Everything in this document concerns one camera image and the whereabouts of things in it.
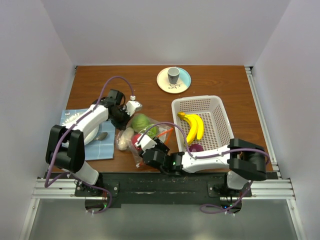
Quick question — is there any purple fake onion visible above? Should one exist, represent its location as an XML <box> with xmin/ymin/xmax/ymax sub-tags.
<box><xmin>188</xmin><ymin>143</ymin><xmax>204</xmax><ymax>152</ymax></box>

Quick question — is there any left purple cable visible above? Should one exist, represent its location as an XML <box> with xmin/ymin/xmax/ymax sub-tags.
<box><xmin>44</xmin><ymin>76</ymin><xmax>136</xmax><ymax>214</ymax></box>

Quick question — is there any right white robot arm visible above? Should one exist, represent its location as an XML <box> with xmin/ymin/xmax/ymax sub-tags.
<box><xmin>134</xmin><ymin>135</ymin><xmax>269</xmax><ymax>197</ymax></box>

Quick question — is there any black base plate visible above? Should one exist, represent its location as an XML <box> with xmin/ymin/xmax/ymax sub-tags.
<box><xmin>43</xmin><ymin>171</ymin><xmax>279</xmax><ymax>213</ymax></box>

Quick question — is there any aluminium frame rail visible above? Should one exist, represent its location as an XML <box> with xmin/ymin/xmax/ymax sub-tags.
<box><xmin>31</xmin><ymin>179</ymin><xmax>296</xmax><ymax>200</ymax></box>

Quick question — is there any green fake cabbage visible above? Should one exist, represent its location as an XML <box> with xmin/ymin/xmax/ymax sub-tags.
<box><xmin>131</xmin><ymin>113</ymin><xmax>150</xmax><ymax>133</ymax></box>

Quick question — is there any pastel ceramic plate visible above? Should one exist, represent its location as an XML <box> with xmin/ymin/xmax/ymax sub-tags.
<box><xmin>156</xmin><ymin>67</ymin><xmax>192</xmax><ymax>94</ymax></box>

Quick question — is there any white plastic basket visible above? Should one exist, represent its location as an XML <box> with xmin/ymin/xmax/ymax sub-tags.
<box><xmin>171</xmin><ymin>95</ymin><xmax>234</xmax><ymax>151</ymax></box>

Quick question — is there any grey ceramic cup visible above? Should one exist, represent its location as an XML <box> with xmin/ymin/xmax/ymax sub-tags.
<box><xmin>167</xmin><ymin>67</ymin><xmax>180</xmax><ymax>85</ymax></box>

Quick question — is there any white fake garlic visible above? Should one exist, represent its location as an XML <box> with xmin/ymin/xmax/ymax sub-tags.
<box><xmin>117</xmin><ymin>127</ymin><xmax>135</xmax><ymax>151</ymax></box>

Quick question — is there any clear orange zip bag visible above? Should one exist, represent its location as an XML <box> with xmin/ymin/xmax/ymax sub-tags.
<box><xmin>115</xmin><ymin>113</ymin><xmax>173</xmax><ymax>168</ymax></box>

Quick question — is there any red fake apple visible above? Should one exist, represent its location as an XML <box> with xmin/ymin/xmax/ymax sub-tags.
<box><xmin>131</xmin><ymin>133</ymin><xmax>149</xmax><ymax>152</ymax></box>

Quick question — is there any yellow fake banana bunch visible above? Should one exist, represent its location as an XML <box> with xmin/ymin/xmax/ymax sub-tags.
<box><xmin>177</xmin><ymin>112</ymin><xmax>205</xmax><ymax>145</ymax></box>

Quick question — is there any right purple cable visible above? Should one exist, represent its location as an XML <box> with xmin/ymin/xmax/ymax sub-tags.
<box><xmin>138</xmin><ymin>121</ymin><xmax>270</xmax><ymax>214</ymax></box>

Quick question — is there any purple cable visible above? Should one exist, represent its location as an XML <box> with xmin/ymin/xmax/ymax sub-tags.
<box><xmin>138</xmin><ymin>121</ymin><xmax>270</xmax><ymax>214</ymax></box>
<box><xmin>44</xmin><ymin>76</ymin><xmax>136</xmax><ymax>214</ymax></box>

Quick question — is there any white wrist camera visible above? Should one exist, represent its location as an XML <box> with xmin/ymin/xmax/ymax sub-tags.
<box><xmin>134</xmin><ymin>135</ymin><xmax>157</xmax><ymax>152</ymax></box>
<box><xmin>125</xmin><ymin>100</ymin><xmax>143</xmax><ymax>117</ymax></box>

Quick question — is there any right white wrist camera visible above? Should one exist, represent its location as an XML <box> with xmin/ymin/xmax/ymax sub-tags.
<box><xmin>134</xmin><ymin>135</ymin><xmax>157</xmax><ymax>152</ymax></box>

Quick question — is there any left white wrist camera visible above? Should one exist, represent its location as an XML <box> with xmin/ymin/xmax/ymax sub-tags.
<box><xmin>125</xmin><ymin>100</ymin><xmax>143</xmax><ymax>117</ymax></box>

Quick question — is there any metal spoon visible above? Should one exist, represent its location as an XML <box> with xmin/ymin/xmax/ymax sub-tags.
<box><xmin>94</xmin><ymin>132</ymin><xmax>108</xmax><ymax>141</ymax></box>

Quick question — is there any white bowl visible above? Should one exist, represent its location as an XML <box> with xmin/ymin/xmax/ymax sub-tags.
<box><xmin>84</xmin><ymin>125</ymin><xmax>100</xmax><ymax>145</ymax></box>

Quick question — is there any green fake starfruit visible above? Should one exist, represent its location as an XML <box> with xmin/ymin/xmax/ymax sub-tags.
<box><xmin>147</xmin><ymin>126</ymin><xmax>159</xmax><ymax>138</ymax></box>

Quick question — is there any blue checked cloth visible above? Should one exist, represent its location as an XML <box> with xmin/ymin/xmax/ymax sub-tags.
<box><xmin>60</xmin><ymin>108</ymin><xmax>116</xmax><ymax>161</ymax></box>

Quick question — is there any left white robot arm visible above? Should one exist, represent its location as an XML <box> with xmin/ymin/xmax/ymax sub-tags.
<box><xmin>44</xmin><ymin>89</ymin><xmax>141</xmax><ymax>196</ymax></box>

